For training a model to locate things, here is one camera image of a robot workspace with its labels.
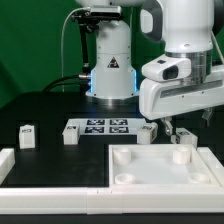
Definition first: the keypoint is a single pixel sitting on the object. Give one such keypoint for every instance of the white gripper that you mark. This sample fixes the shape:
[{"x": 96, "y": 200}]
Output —
[{"x": 162, "y": 100}]

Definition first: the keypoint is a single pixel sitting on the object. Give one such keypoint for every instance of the white square table top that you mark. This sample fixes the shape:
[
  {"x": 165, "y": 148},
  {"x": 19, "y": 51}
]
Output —
[{"x": 158, "y": 164}]

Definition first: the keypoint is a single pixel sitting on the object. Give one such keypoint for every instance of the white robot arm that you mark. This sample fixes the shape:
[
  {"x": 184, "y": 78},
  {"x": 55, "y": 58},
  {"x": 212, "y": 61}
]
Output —
[{"x": 183, "y": 79}]

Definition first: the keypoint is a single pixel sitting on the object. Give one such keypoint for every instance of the white U-shaped fence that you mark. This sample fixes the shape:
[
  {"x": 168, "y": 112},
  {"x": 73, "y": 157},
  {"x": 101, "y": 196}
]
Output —
[{"x": 116, "y": 199}]

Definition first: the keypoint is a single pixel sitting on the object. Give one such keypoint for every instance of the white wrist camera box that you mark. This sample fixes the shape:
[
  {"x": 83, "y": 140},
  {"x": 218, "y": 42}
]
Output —
[{"x": 164, "y": 68}]

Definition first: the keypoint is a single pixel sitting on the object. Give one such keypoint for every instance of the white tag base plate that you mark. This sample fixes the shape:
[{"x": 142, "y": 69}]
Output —
[{"x": 106, "y": 126}]

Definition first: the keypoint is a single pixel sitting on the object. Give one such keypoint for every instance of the black camera on stand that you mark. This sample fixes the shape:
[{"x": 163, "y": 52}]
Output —
[{"x": 88, "y": 20}]

